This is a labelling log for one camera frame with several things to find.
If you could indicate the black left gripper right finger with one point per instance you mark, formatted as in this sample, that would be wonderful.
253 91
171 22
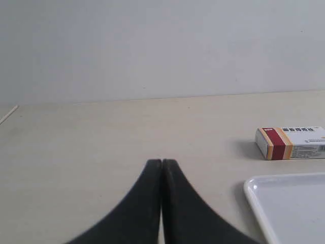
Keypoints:
186 217

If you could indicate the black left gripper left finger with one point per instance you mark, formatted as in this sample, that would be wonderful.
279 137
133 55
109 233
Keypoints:
135 219

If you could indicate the white red medicine box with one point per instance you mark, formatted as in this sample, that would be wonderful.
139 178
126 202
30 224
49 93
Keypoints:
288 143

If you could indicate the white plastic tray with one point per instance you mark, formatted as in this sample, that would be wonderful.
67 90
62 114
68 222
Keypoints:
289 208

